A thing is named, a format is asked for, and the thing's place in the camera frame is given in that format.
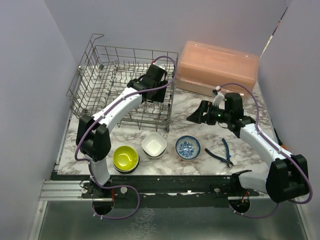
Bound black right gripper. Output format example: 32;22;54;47
187;99;232;126

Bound blue floral bowl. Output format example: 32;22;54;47
175;135;201;161

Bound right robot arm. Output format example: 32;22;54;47
187;92;311;203

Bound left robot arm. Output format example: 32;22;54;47
74;63;169;198

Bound white square bowl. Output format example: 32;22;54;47
141;132;167;158

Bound yellow-green bowl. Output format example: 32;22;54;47
113;145;139;162

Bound grey bowl under yellow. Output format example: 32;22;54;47
113;161;140;174

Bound orange-tipped screwdriver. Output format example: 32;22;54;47
273;128;287;149

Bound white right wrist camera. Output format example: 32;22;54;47
212;86;224;107

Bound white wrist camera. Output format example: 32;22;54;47
212;86;224;107
151;61;166;71

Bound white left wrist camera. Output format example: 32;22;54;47
151;61;166;71

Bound blue-handled pliers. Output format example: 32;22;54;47
204;137;235;168

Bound grey wire dish rack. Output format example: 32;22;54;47
66;33;179;132

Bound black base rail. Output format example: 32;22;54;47
41;175;258;209

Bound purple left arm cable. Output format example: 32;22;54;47
74;55;178;220

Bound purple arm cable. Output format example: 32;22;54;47
74;55;178;220
219;82;313;218

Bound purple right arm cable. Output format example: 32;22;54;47
219;82;313;218

